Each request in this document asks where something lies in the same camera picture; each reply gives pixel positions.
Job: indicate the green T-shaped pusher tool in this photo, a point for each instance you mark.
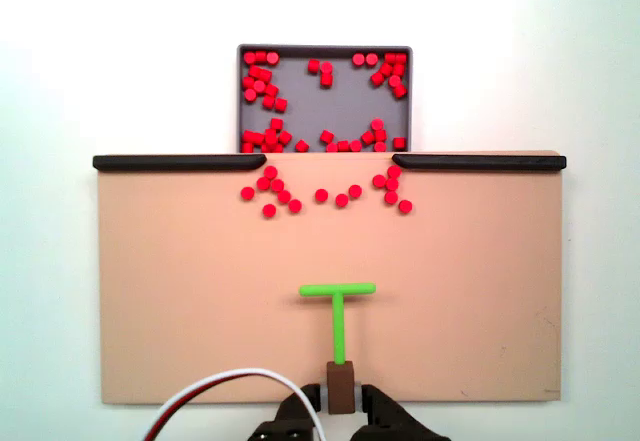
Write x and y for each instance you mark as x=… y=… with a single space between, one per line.
x=338 y=321

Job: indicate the red cylindrical granule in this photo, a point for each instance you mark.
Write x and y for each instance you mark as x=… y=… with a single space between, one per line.
x=377 y=124
x=371 y=59
x=391 y=197
x=248 y=136
x=326 y=80
x=258 y=137
x=266 y=148
x=277 y=148
x=380 y=146
x=390 y=58
x=394 y=81
x=295 y=205
x=343 y=146
x=327 y=136
x=271 y=90
x=301 y=146
x=272 y=58
x=331 y=147
x=277 y=185
x=268 y=101
x=355 y=145
x=313 y=66
x=270 y=136
x=263 y=183
x=368 y=137
x=255 y=71
x=265 y=75
x=321 y=194
x=326 y=67
x=269 y=210
x=248 y=82
x=394 y=171
x=377 y=79
x=249 y=57
x=380 y=135
x=405 y=206
x=285 y=137
x=386 y=69
x=284 y=196
x=379 y=180
x=276 y=124
x=259 y=86
x=355 y=190
x=280 y=105
x=342 y=200
x=399 y=91
x=270 y=172
x=398 y=142
x=358 y=59
x=260 y=56
x=392 y=184
x=247 y=192
x=398 y=70
x=401 y=58
x=250 y=95
x=247 y=147

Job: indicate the grey rectangular container tray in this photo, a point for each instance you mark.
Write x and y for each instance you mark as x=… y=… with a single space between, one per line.
x=325 y=106

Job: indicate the beige flat board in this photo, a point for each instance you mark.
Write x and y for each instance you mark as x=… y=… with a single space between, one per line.
x=200 y=286

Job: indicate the black guide rail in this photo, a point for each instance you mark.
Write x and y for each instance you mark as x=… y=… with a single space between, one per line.
x=480 y=163
x=175 y=163

